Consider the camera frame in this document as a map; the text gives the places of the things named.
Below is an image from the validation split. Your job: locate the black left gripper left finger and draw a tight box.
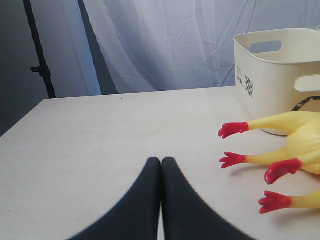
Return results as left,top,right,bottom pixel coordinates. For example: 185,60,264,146
71,157,161,240

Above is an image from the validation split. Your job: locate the cream bin marked O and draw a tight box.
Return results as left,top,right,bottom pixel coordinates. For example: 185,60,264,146
233,28,320,120

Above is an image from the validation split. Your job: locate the whole yellow rubber chicken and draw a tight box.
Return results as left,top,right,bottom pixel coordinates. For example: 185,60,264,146
218,111,320,175
258,158,320,215

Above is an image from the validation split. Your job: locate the blue-grey backdrop curtain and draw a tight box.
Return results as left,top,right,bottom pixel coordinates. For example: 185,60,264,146
0,0,320,134

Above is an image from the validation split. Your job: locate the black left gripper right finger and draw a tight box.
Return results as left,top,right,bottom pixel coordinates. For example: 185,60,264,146
161,157,252,240

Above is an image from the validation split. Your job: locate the black light stand pole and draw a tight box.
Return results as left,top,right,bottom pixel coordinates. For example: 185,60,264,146
22,0,56,99

